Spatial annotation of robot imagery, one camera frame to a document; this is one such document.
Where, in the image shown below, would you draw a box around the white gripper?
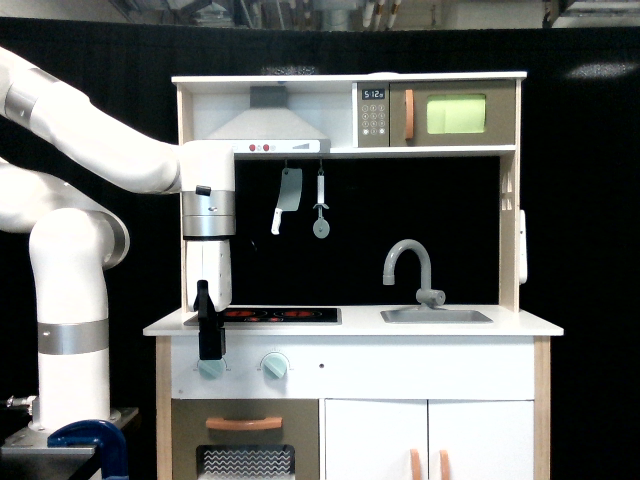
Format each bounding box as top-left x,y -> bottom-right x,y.
185,240 -> 232,360

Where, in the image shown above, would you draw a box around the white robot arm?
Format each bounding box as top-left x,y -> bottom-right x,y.
1,50 -> 235,431

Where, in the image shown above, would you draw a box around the grey toy faucet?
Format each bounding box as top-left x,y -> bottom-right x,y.
382,239 -> 446,308

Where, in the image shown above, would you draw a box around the left mint stove knob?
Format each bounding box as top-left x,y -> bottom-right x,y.
197,359 -> 226,380

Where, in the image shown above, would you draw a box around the mint stove knob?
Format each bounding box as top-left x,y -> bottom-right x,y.
197,359 -> 226,380
261,352 -> 289,380

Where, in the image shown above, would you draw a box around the right mint stove knob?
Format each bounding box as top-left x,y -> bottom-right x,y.
261,352 -> 289,380

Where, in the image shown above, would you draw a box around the black toy stovetop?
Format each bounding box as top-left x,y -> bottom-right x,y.
214,306 -> 341,326

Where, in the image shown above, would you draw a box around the toy oven door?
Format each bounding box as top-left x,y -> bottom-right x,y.
171,399 -> 320,479

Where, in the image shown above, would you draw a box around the blue clamp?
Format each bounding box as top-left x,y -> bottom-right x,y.
47,420 -> 129,479

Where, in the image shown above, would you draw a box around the toy pizza cutter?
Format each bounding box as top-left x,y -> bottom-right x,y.
313,168 -> 330,239

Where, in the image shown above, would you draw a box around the toy cleaver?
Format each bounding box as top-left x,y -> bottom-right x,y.
271,168 -> 303,235

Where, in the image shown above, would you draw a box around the white toy kitchen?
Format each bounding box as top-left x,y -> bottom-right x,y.
146,72 -> 561,479

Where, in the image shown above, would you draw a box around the left white cabinet door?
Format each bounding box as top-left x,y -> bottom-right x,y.
324,399 -> 428,479

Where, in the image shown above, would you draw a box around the white cabinet door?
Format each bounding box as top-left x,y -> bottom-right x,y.
428,400 -> 534,479
324,399 -> 428,479

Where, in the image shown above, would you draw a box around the toy range hood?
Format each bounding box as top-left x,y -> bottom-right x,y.
208,85 -> 331,154

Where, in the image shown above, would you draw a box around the grey toy sink basin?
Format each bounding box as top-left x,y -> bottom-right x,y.
381,308 -> 493,324

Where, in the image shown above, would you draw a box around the right white cabinet door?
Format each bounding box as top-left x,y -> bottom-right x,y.
428,400 -> 534,479

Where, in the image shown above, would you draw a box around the toy microwave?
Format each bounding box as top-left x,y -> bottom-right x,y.
355,79 -> 516,147

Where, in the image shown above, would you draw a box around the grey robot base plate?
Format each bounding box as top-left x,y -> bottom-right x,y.
1,408 -> 139,479

